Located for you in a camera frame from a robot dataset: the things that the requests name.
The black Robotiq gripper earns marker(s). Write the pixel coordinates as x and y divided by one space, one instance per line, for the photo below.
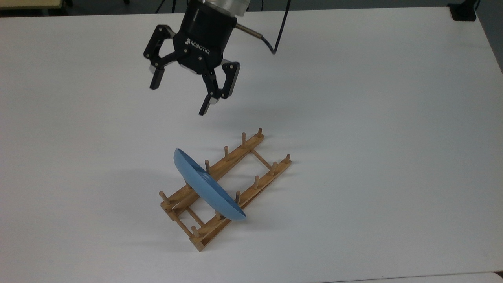
202 35

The blue plate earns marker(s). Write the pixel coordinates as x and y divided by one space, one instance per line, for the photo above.
208 188

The wooden plate rack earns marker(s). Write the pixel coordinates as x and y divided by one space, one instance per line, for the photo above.
232 157

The light wooden desk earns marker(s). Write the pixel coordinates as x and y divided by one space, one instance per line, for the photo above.
27 3

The black clamp base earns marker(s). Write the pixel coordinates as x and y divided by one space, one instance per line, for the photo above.
463 11

